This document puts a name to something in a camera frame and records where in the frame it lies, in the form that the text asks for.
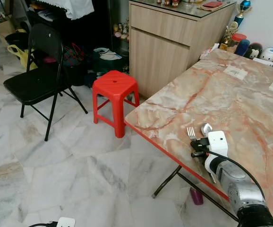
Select silver metal fork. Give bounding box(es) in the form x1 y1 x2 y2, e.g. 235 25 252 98
187 126 196 140

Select silver metal spoon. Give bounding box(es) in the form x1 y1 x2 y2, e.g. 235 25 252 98
201 122 214 138

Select black metal table legs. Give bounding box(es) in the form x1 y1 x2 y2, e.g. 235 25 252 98
151 165 241 223

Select small purple cup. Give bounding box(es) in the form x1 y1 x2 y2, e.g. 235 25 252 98
190 187 205 206

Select marble pattern table red edge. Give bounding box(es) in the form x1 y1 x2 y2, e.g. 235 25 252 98
124 47 273 227

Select small white paper card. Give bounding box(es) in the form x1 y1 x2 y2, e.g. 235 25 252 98
223 66 248 80

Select crumpled white paper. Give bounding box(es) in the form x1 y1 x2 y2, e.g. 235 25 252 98
200 43 221 60

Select light wooden cabinet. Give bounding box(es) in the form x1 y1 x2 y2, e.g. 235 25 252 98
128 0 237 99

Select red plastic stool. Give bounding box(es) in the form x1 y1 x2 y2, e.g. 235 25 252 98
92 70 140 139

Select dark blue bottle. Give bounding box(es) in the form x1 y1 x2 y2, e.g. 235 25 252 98
234 39 251 58

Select black round toy figure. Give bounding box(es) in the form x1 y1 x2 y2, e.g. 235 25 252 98
247 42 264 60

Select white round toy figure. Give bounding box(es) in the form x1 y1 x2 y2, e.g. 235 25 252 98
260 47 273 62

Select red lidded jar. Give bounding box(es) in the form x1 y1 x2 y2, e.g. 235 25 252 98
231 33 247 48

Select small gold trophy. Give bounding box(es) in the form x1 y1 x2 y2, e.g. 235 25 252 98
220 21 239 51

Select dark green round tin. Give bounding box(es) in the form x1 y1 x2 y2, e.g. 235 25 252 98
91 47 128 75

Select small colourful figurines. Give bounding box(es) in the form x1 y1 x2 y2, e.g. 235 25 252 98
112 21 130 42

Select flat red case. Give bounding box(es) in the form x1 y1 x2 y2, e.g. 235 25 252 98
201 0 224 9

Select black folding chair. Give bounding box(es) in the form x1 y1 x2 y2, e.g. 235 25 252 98
3 23 89 142

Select blue and gold trophy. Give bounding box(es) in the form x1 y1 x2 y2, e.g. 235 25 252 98
234 0 252 27

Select plaid fabric basket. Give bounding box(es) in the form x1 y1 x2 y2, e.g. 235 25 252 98
63 42 88 67

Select yellow plastic bag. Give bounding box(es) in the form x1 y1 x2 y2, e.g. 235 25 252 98
6 44 37 71

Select white lace cloth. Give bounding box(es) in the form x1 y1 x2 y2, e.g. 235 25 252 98
32 0 95 21

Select black plastic bucket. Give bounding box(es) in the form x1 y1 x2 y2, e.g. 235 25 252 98
4 30 29 50

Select brown cardboard box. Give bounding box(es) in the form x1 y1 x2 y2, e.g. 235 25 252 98
0 16 17 39

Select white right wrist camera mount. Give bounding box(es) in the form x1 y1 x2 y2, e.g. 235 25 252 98
206 131 230 164

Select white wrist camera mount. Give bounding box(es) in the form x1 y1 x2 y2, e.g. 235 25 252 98
56 217 76 227
206 131 230 164

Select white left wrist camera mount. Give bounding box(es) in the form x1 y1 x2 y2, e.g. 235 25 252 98
56 217 76 227

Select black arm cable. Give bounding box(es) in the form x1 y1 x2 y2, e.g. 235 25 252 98
207 150 266 200

